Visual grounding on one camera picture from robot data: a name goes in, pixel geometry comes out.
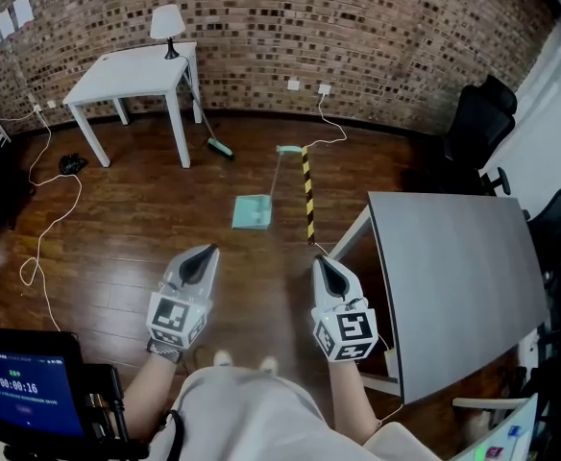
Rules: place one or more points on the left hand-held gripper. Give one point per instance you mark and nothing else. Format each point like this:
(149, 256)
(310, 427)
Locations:
(170, 317)

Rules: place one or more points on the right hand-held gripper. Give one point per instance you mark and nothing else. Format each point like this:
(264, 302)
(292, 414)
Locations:
(350, 332)

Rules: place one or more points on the person's left forearm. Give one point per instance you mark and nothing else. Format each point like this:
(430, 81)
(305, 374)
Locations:
(151, 387)

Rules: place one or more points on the person's right forearm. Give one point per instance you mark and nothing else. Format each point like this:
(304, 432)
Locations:
(352, 396)

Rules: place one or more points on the person's left white shoe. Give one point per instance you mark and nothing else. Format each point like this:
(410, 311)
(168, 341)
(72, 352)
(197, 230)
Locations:
(223, 358)

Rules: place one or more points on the person's white shoe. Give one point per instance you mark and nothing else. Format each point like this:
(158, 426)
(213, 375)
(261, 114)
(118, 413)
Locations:
(223, 358)
(268, 365)

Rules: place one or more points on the person's right white shoe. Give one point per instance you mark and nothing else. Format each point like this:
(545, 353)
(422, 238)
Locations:
(268, 365)

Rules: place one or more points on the yellow black striped floor tape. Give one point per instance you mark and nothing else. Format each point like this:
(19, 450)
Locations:
(308, 195)

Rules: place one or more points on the grey desk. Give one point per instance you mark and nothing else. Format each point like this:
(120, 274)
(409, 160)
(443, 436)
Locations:
(453, 281)

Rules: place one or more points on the green broom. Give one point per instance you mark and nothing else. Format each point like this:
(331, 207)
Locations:
(220, 149)

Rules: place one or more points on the person's beige top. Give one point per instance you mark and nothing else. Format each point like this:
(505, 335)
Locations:
(261, 411)

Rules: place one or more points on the black crumpled bag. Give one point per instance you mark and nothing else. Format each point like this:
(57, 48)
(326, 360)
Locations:
(71, 162)

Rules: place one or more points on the black tablet with blue screen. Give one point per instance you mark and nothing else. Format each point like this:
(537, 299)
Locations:
(26, 387)

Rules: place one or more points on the white square table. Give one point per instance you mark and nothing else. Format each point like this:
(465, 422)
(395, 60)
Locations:
(131, 75)

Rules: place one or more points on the white side desk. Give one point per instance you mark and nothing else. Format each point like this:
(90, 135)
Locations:
(506, 442)

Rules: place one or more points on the white shade table lamp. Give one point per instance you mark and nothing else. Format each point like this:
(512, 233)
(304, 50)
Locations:
(166, 22)

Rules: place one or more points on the white paper sheet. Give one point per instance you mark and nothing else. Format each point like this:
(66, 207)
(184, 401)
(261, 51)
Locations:
(6, 23)
(22, 7)

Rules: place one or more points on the black tablet mount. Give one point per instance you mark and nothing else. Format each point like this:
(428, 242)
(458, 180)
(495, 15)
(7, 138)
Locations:
(112, 401)

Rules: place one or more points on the white wall socket with plug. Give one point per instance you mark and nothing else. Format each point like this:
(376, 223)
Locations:
(324, 88)

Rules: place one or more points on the blank white wall plate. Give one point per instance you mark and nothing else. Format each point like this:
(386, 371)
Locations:
(293, 84)

